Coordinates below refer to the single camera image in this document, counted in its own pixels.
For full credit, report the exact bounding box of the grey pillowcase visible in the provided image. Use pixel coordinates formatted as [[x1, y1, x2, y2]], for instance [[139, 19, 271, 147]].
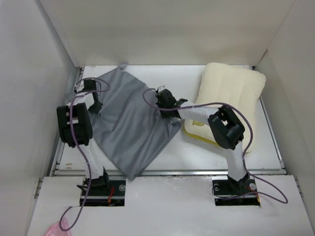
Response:
[[90, 63, 181, 181]]

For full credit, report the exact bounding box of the cream yellow pillow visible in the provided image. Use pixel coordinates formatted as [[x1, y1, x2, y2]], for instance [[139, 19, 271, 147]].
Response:
[[183, 62, 266, 153]]

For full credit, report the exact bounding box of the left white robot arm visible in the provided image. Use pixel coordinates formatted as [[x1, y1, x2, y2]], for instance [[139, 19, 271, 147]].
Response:
[[57, 77, 111, 195]]

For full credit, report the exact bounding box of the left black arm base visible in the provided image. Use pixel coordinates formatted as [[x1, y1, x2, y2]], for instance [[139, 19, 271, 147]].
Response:
[[84, 176, 126, 207]]

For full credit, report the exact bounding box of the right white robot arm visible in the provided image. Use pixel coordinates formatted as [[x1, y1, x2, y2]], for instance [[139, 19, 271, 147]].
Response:
[[156, 88, 249, 194]]

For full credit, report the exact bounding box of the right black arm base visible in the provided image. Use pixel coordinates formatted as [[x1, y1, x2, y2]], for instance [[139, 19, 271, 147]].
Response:
[[212, 175, 260, 207]]

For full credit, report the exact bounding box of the pink cloth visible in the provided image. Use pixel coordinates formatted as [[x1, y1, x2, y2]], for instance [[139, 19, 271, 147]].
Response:
[[45, 218, 71, 236]]

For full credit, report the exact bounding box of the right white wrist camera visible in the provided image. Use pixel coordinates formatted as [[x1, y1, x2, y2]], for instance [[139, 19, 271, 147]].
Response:
[[156, 86, 165, 93]]

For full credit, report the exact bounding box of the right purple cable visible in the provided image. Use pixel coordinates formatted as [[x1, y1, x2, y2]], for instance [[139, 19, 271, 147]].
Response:
[[142, 88, 288, 205]]

